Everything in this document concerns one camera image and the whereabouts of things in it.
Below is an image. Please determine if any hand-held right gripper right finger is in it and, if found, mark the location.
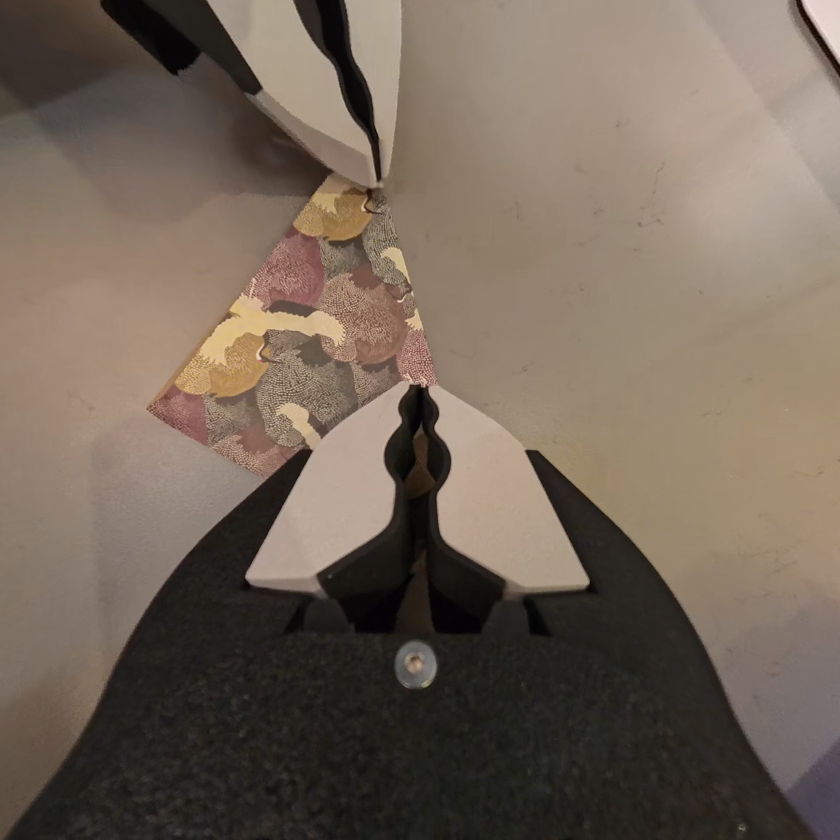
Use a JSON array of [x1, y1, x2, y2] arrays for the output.
[[420, 386, 592, 632]]

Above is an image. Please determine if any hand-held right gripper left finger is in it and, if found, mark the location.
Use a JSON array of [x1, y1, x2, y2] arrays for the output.
[[245, 382, 422, 632]]

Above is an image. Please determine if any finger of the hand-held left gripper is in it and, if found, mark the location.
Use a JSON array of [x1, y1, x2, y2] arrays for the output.
[[176, 0, 383, 190], [314, 0, 404, 183]]

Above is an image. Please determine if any bird patterned origami paper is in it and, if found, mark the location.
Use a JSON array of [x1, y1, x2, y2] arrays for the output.
[[147, 174, 439, 501]]

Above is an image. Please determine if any white flat object dark edge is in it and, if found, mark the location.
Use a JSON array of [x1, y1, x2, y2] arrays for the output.
[[796, 0, 840, 74]]

